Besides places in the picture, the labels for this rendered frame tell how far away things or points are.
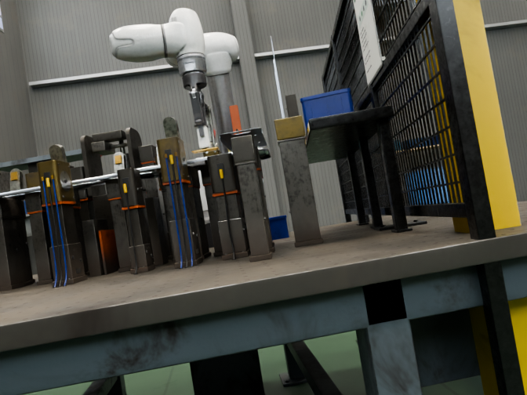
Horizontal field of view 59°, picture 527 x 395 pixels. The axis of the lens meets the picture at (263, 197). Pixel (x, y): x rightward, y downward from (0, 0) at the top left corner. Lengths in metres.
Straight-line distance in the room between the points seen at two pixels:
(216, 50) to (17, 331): 1.55
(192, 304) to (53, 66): 9.63
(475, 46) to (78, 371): 0.93
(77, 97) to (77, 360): 9.24
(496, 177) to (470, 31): 0.29
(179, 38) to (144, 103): 8.14
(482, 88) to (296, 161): 0.52
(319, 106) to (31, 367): 1.10
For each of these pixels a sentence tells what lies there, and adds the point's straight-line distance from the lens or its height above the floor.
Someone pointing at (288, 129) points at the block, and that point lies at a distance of 1.31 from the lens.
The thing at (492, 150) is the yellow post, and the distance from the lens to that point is 1.02.
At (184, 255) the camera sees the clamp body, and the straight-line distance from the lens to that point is 1.25.
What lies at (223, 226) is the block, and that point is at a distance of 1.25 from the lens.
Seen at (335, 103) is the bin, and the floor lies 1.12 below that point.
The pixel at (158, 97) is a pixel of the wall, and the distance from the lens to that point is 9.66.
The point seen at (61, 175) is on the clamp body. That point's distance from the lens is 1.42.
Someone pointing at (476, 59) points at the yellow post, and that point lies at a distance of 1.05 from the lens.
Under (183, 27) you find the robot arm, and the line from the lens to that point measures 1.55.
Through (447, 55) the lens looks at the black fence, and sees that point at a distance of 0.89.
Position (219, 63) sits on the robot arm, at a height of 1.48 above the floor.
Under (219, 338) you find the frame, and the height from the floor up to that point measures 0.61.
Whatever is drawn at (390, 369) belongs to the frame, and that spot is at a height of 0.51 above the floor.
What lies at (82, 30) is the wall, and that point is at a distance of 10.36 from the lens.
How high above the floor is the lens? 0.80
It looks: 2 degrees up
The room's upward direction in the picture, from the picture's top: 9 degrees counter-clockwise
